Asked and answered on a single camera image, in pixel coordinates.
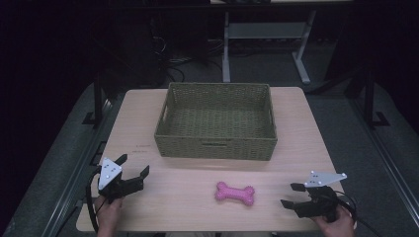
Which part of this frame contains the black metal stand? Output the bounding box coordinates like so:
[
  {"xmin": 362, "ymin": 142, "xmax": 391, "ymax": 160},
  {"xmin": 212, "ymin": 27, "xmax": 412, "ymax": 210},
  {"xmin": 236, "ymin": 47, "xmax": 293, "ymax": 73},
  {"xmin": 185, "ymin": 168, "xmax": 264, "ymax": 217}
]
[
  {"xmin": 81, "ymin": 71, "xmax": 107, "ymax": 128},
  {"xmin": 361, "ymin": 68, "xmax": 391, "ymax": 129}
]

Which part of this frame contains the metal frame rail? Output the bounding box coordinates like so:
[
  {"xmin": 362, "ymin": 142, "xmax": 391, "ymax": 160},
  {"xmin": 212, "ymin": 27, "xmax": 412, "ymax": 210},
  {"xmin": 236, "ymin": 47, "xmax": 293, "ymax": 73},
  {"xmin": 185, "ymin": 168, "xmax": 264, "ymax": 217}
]
[
  {"xmin": 41, "ymin": 98, "xmax": 115, "ymax": 237},
  {"xmin": 348, "ymin": 95, "xmax": 419, "ymax": 229}
]

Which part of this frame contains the pink bone-shaped dog toy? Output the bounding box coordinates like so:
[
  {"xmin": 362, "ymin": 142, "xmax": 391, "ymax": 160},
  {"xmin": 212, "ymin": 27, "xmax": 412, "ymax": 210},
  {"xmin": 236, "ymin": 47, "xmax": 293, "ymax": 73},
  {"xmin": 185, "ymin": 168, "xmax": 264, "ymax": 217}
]
[{"xmin": 214, "ymin": 181, "xmax": 256, "ymax": 207}]

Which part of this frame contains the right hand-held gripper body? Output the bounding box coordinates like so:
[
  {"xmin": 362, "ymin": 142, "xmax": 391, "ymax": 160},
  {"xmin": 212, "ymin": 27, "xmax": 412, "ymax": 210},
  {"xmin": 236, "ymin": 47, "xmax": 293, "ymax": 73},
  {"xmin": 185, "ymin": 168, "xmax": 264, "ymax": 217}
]
[{"xmin": 293, "ymin": 170, "xmax": 348, "ymax": 222}]

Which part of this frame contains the white metal desk frame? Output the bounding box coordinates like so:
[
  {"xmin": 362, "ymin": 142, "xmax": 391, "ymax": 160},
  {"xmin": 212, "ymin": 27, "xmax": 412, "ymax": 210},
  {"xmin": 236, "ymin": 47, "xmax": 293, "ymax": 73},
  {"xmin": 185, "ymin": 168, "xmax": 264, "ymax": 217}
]
[{"xmin": 221, "ymin": 9, "xmax": 318, "ymax": 85}]

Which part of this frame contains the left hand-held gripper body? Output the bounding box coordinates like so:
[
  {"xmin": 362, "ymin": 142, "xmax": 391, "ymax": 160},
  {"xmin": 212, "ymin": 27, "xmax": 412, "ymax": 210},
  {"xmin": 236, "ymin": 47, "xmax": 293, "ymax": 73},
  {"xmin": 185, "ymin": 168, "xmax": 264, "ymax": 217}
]
[{"xmin": 97, "ymin": 157, "xmax": 145, "ymax": 204}]

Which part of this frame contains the person's right hand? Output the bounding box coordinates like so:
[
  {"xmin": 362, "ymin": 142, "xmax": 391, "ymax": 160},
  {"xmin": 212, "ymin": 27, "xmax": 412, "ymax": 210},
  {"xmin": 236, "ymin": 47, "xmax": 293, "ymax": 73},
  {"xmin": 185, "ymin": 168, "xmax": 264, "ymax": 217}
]
[{"xmin": 312, "ymin": 209, "xmax": 358, "ymax": 237}]

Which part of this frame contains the green woven basket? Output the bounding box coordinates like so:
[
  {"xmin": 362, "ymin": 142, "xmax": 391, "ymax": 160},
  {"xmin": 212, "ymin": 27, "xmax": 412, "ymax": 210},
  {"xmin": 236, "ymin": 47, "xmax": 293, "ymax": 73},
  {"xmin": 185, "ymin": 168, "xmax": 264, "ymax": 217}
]
[{"xmin": 153, "ymin": 81, "xmax": 279, "ymax": 162}]

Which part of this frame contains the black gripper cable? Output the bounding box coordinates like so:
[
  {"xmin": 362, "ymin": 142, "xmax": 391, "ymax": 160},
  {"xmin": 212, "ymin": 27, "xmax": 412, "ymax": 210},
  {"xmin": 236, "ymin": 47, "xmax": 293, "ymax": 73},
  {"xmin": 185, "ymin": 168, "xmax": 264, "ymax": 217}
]
[
  {"xmin": 85, "ymin": 167, "xmax": 103, "ymax": 233},
  {"xmin": 335, "ymin": 190, "xmax": 383, "ymax": 237}
]

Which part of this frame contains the tangle of floor cables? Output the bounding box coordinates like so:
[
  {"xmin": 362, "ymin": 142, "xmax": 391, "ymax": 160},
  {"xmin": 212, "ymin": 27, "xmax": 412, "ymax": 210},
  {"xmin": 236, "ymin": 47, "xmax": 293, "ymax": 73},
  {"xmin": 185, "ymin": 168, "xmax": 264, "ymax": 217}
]
[{"xmin": 150, "ymin": 35, "xmax": 225, "ymax": 83}]

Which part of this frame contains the person's left hand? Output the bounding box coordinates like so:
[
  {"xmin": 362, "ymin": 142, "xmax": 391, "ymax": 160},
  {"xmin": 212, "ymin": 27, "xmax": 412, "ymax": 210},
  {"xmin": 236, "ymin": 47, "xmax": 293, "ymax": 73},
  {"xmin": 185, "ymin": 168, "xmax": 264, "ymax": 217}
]
[{"xmin": 94, "ymin": 196, "xmax": 124, "ymax": 237}]

